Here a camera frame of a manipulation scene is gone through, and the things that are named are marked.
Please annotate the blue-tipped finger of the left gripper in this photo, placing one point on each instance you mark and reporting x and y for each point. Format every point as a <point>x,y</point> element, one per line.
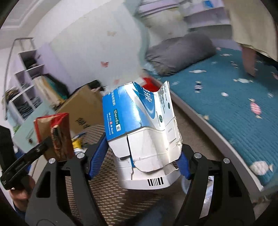
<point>15,175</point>

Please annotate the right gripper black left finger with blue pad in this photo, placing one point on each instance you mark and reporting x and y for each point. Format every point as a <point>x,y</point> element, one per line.
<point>63,196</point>

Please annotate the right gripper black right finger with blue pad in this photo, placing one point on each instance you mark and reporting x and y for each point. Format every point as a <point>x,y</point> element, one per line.
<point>216,193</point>

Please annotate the yellow snack bag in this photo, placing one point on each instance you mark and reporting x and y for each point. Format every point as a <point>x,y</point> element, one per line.
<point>76,143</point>

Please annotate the red brown paper box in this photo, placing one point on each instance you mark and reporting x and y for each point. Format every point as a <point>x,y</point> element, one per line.
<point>56,127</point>

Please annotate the blue white carton box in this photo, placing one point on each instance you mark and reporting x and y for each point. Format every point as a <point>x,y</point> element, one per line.
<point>142,132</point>

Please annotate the person's left hand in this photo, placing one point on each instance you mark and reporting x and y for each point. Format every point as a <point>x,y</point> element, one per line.
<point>21,197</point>

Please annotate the mint green drawer cabinet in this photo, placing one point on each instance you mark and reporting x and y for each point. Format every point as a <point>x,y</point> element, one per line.
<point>25,138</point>

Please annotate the brown polka dot tablecloth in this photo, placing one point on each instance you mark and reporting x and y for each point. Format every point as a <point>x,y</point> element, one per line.
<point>117,204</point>

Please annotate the blue white wrapper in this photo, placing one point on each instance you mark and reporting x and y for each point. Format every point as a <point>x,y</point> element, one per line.
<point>79,135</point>

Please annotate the white cubby shelf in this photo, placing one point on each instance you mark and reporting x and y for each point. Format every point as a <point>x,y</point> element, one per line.
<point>26,67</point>

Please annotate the large cardboard box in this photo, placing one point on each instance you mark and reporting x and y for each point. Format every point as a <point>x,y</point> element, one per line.
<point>85,109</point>

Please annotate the hanging clothes pile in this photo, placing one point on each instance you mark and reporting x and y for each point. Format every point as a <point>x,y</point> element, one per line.
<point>51,89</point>

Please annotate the teal quilted bed mattress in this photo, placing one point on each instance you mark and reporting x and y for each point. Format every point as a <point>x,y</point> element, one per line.
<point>263,93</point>

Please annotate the red storage bench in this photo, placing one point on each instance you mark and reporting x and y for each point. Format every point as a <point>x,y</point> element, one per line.
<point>150,85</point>

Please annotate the person's leg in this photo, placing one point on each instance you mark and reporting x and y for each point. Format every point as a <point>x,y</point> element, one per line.
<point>249,59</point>

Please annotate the folded grey blanket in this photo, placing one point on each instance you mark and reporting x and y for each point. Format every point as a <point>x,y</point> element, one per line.
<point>176,54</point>

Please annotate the white bed frame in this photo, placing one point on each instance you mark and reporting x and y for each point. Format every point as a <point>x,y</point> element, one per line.
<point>217,138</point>

